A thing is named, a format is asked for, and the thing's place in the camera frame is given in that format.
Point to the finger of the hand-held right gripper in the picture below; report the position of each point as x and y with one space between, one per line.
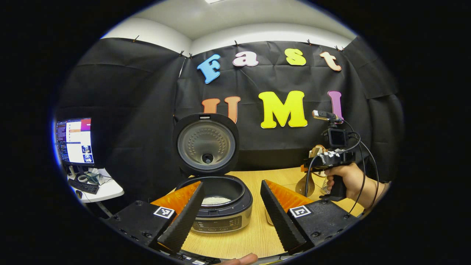
318 162

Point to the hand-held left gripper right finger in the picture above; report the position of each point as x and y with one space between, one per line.
279 221

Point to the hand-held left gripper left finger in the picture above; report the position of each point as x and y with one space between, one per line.
186 221

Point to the wooden spoon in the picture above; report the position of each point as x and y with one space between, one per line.
305 186

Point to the white rice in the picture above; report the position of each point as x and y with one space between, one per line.
216 200

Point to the black silver rice cooker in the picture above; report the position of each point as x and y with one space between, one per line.
206 143

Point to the toasted bread slice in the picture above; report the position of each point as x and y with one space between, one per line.
318 150

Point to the white side table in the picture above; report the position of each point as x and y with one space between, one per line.
110 189

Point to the crumpled plastic bag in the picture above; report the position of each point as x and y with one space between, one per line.
95 177

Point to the black keyboard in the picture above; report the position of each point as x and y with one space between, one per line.
84 186

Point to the black computer mouse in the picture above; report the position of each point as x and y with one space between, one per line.
78 194

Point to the white tape roll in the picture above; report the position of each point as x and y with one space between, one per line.
78 179

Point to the black backdrop cloth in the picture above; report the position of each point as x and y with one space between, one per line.
128 110

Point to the computer monitor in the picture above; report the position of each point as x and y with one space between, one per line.
75 143

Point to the ceiling light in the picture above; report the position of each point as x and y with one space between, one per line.
214 1

